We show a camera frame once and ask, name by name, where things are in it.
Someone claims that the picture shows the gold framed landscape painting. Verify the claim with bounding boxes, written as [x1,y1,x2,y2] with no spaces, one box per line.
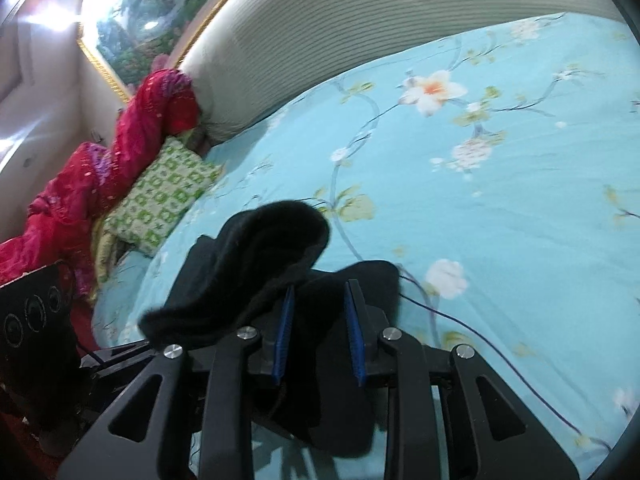
[77,0,271,103]

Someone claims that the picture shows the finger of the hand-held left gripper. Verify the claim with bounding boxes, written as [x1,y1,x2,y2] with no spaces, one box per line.
[79,341,166,377]

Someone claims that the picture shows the red sequined blanket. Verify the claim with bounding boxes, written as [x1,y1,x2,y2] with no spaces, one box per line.
[0,67,201,306]

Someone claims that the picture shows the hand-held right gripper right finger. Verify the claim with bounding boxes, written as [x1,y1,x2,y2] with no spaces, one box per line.
[344,280,581,480]

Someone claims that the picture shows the green patterned pillow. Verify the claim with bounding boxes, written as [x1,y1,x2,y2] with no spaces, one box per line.
[102,135,223,256]

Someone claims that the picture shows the black pants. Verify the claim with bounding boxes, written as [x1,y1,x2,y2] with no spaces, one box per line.
[137,200,401,456]

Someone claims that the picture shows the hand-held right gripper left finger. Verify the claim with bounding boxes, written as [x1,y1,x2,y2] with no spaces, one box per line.
[57,285,296,480]

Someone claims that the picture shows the striped beige headboard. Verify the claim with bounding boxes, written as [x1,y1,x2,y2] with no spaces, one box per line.
[177,0,631,143]

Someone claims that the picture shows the yellow green floral cloth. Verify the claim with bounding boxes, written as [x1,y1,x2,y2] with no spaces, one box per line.
[90,220,126,283]

